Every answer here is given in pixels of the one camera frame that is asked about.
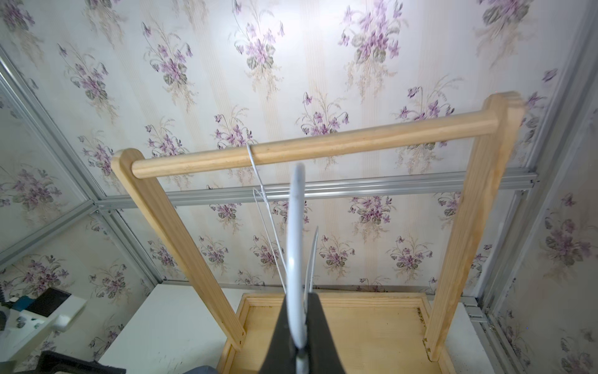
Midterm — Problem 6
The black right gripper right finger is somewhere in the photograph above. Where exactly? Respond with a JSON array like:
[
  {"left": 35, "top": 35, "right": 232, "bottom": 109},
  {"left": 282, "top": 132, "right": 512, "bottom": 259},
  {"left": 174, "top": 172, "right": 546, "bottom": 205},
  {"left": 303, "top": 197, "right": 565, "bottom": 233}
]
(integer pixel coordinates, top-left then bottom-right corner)
[{"left": 307, "top": 293, "right": 346, "bottom": 374}]

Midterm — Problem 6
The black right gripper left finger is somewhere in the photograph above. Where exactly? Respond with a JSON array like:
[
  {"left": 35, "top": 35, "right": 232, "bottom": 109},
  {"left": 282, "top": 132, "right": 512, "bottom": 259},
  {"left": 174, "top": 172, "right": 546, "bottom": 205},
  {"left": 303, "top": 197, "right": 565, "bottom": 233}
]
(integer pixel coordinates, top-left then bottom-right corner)
[{"left": 259, "top": 298, "right": 297, "bottom": 374}]

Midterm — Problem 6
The white wire hanger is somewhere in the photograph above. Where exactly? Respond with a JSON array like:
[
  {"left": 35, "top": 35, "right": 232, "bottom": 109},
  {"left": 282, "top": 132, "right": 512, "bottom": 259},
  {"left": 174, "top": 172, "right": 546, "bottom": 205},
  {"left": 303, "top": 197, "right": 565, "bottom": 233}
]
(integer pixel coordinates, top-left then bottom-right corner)
[
  {"left": 286, "top": 163, "right": 310, "bottom": 373},
  {"left": 245, "top": 144, "right": 287, "bottom": 293}
]

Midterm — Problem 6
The navy blue tank top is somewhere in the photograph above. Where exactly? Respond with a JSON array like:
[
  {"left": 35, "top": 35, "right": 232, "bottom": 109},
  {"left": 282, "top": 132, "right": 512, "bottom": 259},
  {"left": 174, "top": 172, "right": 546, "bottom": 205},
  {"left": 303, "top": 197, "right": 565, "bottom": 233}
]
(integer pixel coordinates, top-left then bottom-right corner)
[{"left": 184, "top": 366, "right": 218, "bottom": 374}]

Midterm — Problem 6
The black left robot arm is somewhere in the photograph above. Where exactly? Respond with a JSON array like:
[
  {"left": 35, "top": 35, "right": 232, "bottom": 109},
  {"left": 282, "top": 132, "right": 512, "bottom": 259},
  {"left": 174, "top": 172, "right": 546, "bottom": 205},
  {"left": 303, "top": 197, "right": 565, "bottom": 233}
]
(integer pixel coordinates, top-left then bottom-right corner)
[{"left": 20, "top": 351, "right": 126, "bottom": 374}]

